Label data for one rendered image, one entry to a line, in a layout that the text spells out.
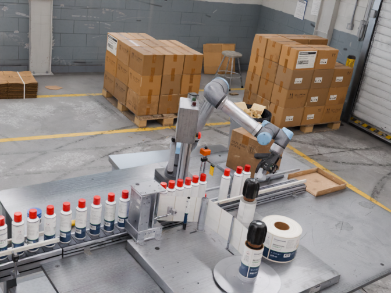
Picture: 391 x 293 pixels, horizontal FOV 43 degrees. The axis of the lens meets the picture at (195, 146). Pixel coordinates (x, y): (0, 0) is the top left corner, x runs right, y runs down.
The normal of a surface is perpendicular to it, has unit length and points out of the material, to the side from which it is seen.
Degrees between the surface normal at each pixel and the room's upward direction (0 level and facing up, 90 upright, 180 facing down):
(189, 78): 88
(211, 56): 70
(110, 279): 0
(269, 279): 0
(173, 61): 89
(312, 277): 0
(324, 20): 90
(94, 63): 90
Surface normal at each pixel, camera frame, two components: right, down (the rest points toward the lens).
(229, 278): 0.14, -0.91
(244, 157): -0.68, 0.21
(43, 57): 0.49, 0.41
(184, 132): 0.01, 0.40
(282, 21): -0.86, 0.09
